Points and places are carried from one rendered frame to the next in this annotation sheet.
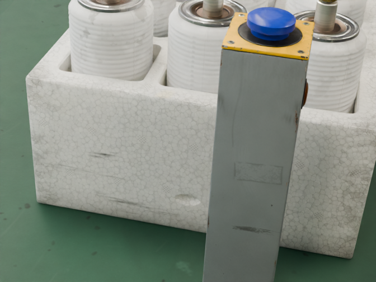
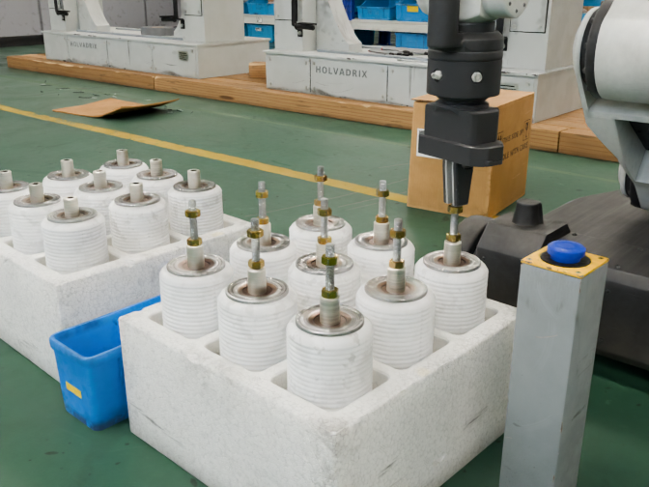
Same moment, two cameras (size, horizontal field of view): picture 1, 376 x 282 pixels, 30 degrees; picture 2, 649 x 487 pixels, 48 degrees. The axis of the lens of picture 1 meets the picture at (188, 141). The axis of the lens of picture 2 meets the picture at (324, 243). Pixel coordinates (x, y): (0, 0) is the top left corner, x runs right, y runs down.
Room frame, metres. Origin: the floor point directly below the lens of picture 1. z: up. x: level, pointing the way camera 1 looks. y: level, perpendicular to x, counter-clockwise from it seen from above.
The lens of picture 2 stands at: (0.36, 0.71, 0.60)
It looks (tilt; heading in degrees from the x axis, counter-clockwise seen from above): 20 degrees down; 302
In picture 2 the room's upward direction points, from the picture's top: straight up
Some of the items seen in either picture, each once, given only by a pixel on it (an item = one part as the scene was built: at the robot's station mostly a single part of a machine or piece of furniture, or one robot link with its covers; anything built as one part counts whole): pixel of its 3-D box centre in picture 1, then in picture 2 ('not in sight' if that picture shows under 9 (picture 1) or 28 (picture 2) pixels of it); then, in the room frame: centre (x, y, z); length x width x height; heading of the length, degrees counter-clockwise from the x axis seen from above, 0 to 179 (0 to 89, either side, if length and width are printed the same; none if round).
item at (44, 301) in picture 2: not in sight; (109, 271); (1.37, -0.14, 0.09); 0.39 x 0.39 x 0.18; 78
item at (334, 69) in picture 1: (311, 100); (447, 324); (0.70, -0.14, 0.16); 0.10 x 0.10 x 0.18
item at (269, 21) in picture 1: (270, 27); (565, 254); (0.54, -0.06, 0.32); 0.04 x 0.04 x 0.02
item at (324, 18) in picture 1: (325, 15); (452, 252); (0.70, -0.14, 0.26); 0.02 x 0.02 x 0.03
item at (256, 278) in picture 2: not in sight; (256, 280); (0.86, 0.07, 0.26); 0.02 x 0.02 x 0.03
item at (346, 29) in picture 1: (323, 26); (451, 262); (0.70, -0.14, 0.25); 0.08 x 0.08 x 0.01
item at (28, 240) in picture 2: not in sight; (44, 251); (1.40, -0.03, 0.16); 0.10 x 0.10 x 0.18
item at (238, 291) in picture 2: not in sight; (257, 290); (0.86, 0.07, 0.25); 0.08 x 0.08 x 0.01
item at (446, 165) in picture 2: not in sight; (450, 178); (0.71, -0.14, 0.36); 0.03 x 0.02 x 0.06; 68
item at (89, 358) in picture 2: not in sight; (157, 349); (1.12, -0.01, 0.06); 0.30 x 0.11 x 0.12; 80
